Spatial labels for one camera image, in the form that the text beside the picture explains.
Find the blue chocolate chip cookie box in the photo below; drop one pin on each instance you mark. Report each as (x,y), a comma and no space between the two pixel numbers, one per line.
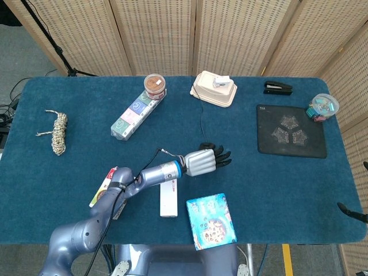
(210,221)

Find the wicker folding screen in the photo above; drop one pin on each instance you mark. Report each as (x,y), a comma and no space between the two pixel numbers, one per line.
(158,37)

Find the black tripod stand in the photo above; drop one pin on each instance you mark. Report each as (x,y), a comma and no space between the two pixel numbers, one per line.
(54,47)

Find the small white box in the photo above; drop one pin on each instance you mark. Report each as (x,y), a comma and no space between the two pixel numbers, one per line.
(221,82)

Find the yellow floor tape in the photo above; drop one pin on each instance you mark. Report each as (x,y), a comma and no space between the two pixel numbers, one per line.
(288,260)

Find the black mouse pad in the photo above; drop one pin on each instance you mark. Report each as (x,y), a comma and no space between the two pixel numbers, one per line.
(267,138)

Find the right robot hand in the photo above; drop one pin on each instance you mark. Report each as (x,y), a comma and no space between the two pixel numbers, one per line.
(353,213)

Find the beige lidded food container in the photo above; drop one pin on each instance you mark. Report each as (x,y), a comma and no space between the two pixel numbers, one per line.
(207,92)

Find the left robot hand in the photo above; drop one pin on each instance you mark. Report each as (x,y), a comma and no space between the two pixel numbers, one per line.
(201,162)

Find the black stapler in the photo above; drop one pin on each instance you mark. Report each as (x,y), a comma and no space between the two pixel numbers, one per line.
(277,89)

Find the blue felt table cover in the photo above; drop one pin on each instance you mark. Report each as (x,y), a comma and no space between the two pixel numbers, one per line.
(86,115)

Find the clear snack jar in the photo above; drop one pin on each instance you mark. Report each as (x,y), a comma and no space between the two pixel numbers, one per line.
(155,84)

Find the clear jar of binder clips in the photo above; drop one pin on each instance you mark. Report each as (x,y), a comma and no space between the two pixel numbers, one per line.
(323,105)

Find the metal table leg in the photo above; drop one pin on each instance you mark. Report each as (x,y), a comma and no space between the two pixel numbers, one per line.
(250,258)

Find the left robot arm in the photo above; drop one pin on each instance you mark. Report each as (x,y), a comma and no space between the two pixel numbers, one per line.
(155,175)

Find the grey robot torso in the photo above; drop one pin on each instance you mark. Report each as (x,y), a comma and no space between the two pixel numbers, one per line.
(178,261)

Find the plastic wrapped tissue pack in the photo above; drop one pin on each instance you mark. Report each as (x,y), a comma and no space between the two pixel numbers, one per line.
(129,120)

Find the red white biscuit box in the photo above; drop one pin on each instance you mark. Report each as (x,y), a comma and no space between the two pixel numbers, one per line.
(109,176)

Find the white rectangular carton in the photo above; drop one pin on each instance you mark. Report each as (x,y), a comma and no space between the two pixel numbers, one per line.
(168,201)

